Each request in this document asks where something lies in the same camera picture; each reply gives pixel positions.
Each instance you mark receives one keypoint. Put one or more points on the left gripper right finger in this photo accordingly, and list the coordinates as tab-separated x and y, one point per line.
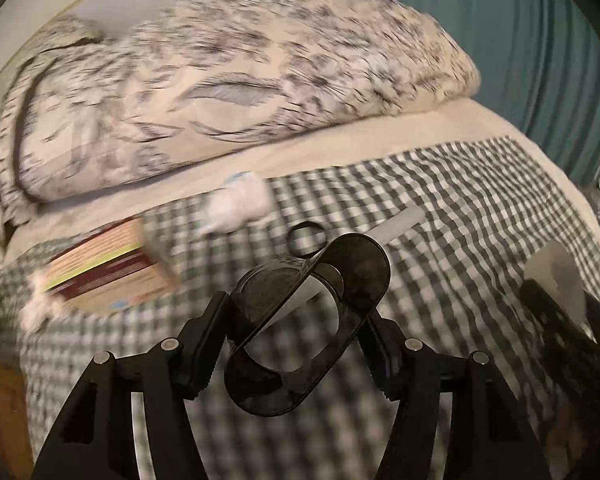
489	438

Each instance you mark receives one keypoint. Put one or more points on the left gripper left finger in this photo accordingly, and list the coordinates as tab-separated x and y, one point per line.
93	437

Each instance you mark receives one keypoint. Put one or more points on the brown medicine box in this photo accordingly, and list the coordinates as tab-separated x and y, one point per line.
115	269

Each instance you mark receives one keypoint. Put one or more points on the white tape roll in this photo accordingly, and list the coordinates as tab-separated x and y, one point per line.
554	269

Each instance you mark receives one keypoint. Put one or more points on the crumpled white tissue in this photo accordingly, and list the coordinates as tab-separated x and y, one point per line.
41	308

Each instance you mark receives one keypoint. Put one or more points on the white plush toy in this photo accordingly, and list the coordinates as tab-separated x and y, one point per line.
242	198

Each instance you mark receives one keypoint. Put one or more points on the teal curtain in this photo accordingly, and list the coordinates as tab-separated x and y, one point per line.
539	62

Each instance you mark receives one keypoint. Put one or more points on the floral patterned pillow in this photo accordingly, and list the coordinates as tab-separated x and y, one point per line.
85	111

